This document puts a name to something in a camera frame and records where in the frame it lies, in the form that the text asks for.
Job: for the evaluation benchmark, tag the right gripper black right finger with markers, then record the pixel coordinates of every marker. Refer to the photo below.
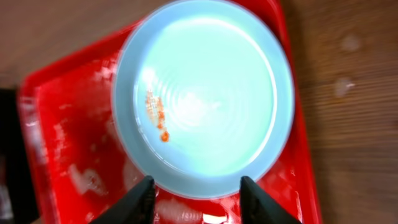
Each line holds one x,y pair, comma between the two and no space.
258,207

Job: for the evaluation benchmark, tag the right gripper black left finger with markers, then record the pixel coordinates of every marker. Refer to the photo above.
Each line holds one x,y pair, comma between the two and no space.
136,207

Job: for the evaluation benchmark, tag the light blue plate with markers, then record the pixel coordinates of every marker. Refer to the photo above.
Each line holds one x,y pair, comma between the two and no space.
203,95

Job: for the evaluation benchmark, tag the red plastic tray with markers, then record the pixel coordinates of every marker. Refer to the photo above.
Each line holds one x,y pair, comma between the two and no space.
79,168

